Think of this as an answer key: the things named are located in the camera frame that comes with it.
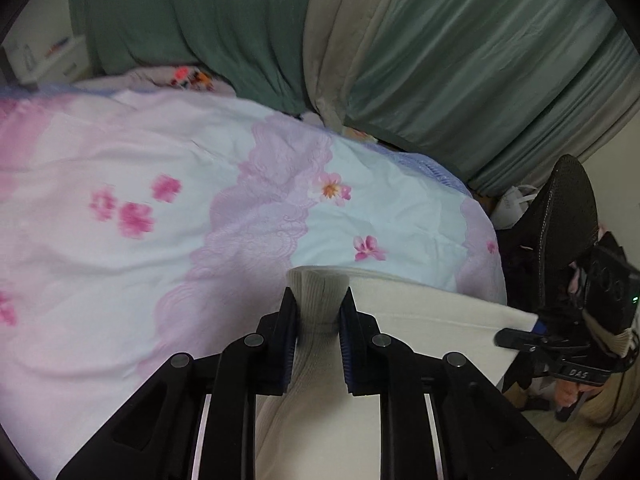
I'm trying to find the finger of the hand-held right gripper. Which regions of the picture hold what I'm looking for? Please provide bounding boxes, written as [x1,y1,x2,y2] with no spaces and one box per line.
[531,310,584,337]
[494,328,549,354]

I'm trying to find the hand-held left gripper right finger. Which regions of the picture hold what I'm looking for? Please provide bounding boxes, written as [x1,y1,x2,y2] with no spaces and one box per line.
[339,286,576,480]

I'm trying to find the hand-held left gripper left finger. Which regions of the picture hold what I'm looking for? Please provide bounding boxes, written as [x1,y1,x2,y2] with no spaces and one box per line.
[55,286,301,480]

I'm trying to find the cream pants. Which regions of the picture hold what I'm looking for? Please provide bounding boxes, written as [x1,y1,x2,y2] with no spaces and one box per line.
[197,266,538,480]

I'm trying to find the person's right forearm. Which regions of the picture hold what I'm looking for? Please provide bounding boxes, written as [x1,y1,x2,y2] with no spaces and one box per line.
[550,395,640,480]

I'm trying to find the person's right hand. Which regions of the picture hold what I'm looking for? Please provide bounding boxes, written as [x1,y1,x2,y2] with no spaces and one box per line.
[552,377,583,423]

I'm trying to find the black mesh chair back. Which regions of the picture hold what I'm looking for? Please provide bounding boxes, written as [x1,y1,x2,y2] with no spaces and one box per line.
[505,154,601,311]

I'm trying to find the white plastic bag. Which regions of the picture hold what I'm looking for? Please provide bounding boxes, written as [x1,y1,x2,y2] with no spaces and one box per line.
[492,185,541,231]

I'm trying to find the pink floral duvet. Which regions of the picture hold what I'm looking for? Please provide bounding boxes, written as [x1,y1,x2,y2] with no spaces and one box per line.
[0,87,508,478]

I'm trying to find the light green curtain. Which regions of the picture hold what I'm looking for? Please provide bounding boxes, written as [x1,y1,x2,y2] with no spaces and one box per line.
[345,0,633,196]

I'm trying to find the colourful plush toy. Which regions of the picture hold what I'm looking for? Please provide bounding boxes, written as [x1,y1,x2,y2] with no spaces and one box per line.
[167,64,216,92]

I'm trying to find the beige curtain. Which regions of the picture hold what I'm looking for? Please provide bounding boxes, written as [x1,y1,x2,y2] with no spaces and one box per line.
[300,0,406,128]

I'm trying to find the white nightstand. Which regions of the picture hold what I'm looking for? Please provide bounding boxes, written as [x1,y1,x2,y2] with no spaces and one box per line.
[0,35,91,86]

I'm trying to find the black cable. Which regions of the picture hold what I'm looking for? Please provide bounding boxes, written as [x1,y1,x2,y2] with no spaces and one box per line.
[580,370,631,480]

